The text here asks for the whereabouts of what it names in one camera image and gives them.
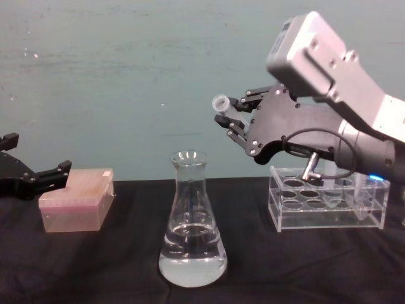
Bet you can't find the clear plastic centrifuge tube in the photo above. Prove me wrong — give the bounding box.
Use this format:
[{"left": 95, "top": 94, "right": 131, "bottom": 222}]
[
  {"left": 211, "top": 94, "right": 251, "bottom": 127},
  {"left": 321, "top": 160, "right": 345, "bottom": 209},
  {"left": 350, "top": 172, "right": 371, "bottom": 223}
]

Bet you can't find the clear acrylic tube rack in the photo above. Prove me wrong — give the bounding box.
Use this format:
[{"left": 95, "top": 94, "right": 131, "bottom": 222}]
[{"left": 268, "top": 165, "right": 390, "bottom": 234}]

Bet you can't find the thin dark wrist cable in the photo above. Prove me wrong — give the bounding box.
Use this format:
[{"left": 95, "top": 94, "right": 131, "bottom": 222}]
[{"left": 281, "top": 128, "right": 360, "bottom": 183}]

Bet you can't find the black table cloth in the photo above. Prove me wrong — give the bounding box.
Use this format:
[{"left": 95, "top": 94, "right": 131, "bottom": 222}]
[{"left": 0, "top": 179, "right": 405, "bottom": 304}]

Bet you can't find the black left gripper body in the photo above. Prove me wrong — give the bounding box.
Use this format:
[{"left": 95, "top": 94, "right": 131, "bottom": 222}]
[{"left": 0, "top": 151, "right": 42, "bottom": 202}]

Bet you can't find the pink pipette tip box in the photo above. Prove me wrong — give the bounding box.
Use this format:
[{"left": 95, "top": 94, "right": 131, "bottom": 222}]
[{"left": 38, "top": 167, "right": 116, "bottom": 234}]

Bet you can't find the glass conical flask with liquid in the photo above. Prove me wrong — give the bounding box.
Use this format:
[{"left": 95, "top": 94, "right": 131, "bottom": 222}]
[{"left": 158, "top": 150, "right": 229, "bottom": 289}]

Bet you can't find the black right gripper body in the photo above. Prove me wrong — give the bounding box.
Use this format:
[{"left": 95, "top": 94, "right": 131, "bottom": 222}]
[{"left": 245, "top": 82, "right": 345, "bottom": 165}]

